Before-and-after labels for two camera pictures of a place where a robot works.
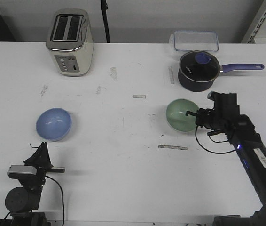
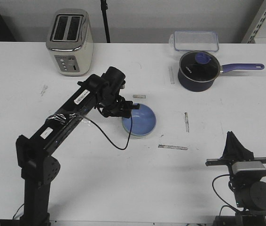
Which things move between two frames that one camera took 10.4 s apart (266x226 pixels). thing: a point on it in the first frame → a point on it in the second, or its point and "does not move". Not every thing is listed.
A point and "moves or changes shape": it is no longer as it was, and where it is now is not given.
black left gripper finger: (47, 162) → (136, 107)
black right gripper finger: (188, 112) → (239, 151)
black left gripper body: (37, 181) → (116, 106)
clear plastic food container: (195, 41) does not move
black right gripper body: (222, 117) → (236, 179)
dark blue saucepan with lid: (198, 70) does not move
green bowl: (176, 117) → (137, 137)
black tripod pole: (104, 9) does not move
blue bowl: (54, 124) moves or changes shape
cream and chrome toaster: (70, 37) does not move
